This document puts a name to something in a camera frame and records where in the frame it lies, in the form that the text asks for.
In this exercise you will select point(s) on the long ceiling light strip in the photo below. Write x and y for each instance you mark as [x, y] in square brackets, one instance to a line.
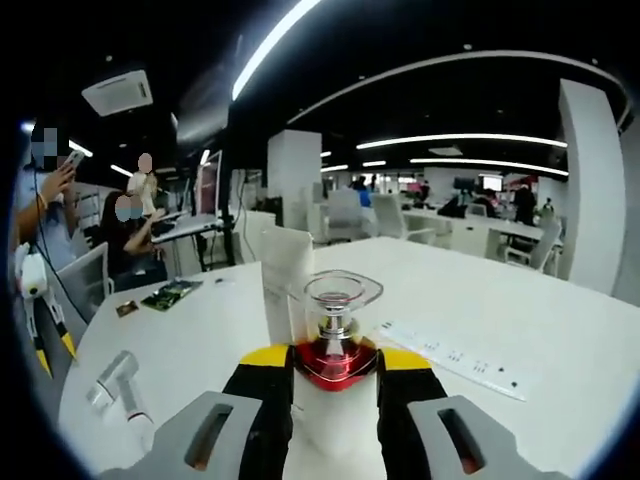
[460, 139]
[490, 164]

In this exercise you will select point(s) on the white office chair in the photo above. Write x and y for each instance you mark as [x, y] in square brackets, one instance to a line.
[392, 217]
[542, 245]
[345, 212]

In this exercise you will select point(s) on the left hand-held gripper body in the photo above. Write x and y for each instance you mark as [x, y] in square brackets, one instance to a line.
[34, 272]

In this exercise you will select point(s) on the standing desk black frame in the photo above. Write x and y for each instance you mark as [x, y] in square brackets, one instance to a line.
[190, 225]

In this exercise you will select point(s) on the smartphone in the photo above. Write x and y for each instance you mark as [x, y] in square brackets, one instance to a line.
[75, 160]

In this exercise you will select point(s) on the white skincare tube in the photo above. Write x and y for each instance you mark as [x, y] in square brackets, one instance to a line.
[282, 280]

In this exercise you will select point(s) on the computer monitor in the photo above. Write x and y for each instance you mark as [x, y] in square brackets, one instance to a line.
[209, 185]

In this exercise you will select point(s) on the broad ceiling light strip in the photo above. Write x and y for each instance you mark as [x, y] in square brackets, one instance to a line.
[270, 50]

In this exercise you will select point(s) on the white skincare bottle red collar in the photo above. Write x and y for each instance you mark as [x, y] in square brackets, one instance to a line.
[335, 365]

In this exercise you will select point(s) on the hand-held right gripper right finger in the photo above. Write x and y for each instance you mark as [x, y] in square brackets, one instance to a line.
[405, 400]

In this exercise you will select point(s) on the person's left hand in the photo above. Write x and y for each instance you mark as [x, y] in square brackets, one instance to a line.
[59, 180]

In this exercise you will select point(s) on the white skincare bottle red square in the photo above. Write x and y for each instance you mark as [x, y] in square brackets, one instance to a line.
[120, 395]

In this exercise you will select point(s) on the ceiling air conditioner cassette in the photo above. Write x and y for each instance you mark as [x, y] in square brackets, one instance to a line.
[117, 92]

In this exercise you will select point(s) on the green black sachet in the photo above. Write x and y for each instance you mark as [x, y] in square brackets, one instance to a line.
[170, 295]

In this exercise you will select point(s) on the person in light blue shirt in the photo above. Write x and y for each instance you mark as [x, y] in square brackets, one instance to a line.
[57, 240]

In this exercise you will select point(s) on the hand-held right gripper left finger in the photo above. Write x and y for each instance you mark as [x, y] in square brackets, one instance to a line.
[265, 400]

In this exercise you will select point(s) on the white office desk row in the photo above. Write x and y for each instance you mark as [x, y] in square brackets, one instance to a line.
[470, 230]

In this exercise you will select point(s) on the gold foil sachet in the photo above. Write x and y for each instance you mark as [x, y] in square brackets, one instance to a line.
[127, 308]

